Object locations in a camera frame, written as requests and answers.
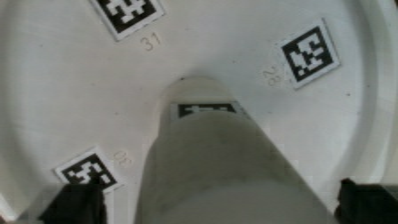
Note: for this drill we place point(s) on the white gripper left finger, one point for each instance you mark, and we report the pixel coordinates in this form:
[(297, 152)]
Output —
[(76, 206)]

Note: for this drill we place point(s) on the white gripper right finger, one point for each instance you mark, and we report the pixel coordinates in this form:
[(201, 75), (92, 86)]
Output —
[(368, 203)]

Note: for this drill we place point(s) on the white cylindrical table leg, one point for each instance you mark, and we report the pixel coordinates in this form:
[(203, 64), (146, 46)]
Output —
[(217, 177)]

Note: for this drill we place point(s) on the white round table top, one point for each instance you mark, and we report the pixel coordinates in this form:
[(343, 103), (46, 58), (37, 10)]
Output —
[(302, 55)]

